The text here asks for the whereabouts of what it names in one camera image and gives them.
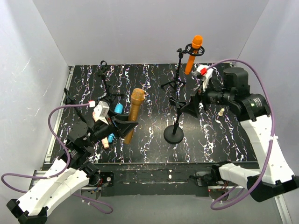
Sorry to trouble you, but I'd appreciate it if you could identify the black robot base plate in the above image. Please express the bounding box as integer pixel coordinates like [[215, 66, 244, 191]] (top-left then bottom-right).
[[72, 162, 234, 199]]

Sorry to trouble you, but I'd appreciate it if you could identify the small beige peg piece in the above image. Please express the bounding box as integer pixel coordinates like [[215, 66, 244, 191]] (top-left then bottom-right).
[[218, 108, 225, 116]]

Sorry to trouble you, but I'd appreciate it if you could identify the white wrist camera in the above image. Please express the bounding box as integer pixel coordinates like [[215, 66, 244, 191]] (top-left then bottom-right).
[[194, 64, 214, 92], [93, 101, 110, 125]]

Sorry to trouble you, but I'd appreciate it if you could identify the black left clamp stand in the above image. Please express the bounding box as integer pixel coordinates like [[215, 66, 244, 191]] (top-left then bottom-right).
[[63, 87, 88, 126]]

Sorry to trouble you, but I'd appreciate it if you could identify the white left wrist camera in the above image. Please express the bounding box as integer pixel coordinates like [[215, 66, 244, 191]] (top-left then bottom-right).
[[93, 101, 110, 125]]

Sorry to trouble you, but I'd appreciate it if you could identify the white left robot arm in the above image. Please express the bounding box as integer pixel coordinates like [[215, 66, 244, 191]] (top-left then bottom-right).
[[7, 112, 138, 224]]

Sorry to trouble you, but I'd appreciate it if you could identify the aluminium frame rail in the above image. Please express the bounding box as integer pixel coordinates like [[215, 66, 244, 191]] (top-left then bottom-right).
[[20, 66, 75, 224]]

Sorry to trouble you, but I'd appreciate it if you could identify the blue toy microphone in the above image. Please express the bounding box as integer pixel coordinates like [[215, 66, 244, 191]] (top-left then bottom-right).
[[108, 103, 123, 143]]

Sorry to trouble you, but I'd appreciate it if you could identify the black round-base clamp stand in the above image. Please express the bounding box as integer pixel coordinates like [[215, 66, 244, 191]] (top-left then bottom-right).
[[164, 97, 186, 144]]

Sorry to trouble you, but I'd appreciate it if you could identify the black tripod shock-mount stand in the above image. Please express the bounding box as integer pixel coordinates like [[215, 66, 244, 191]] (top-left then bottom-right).
[[160, 43, 205, 99]]

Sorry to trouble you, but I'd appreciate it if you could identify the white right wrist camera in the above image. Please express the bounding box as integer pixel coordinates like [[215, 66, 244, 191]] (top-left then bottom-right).
[[194, 64, 214, 92]]

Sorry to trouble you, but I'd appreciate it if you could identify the pink toy microphone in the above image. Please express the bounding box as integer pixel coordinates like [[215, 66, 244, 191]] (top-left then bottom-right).
[[92, 111, 110, 149]]

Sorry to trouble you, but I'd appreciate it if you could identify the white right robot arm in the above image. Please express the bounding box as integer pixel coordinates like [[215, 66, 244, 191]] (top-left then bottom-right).
[[183, 65, 299, 202]]

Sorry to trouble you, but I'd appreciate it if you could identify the black small tripod stand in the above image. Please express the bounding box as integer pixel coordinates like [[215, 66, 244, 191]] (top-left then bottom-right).
[[98, 60, 124, 104]]

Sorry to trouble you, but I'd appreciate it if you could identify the gold toy microphone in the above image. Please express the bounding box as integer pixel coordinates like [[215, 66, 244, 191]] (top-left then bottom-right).
[[123, 88, 146, 145]]

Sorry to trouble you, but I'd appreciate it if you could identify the orange toy microphone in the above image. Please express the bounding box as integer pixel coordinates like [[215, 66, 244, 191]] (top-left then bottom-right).
[[185, 35, 203, 75]]

